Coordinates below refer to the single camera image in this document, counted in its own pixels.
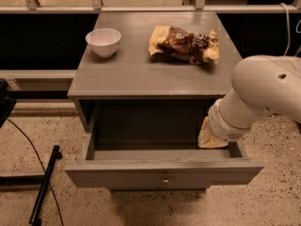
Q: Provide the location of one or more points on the yellow brown chip bag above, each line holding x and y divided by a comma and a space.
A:
193, 48

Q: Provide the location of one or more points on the grey top drawer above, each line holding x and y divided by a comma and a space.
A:
155, 147

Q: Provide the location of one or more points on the black equipment at left edge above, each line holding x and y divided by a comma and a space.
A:
6, 103

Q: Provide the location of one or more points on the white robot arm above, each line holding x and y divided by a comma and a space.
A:
260, 87

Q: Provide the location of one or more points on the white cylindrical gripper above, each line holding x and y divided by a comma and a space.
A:
220, 125

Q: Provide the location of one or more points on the white ceramic bowl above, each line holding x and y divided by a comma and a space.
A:
104, 42

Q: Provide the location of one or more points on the grey wooden drawer cabinet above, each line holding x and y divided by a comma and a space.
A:
133, 77

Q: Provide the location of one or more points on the metal railing frame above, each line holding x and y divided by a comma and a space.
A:
42, 41

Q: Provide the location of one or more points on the black metal stand base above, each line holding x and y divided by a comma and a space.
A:
43, 181

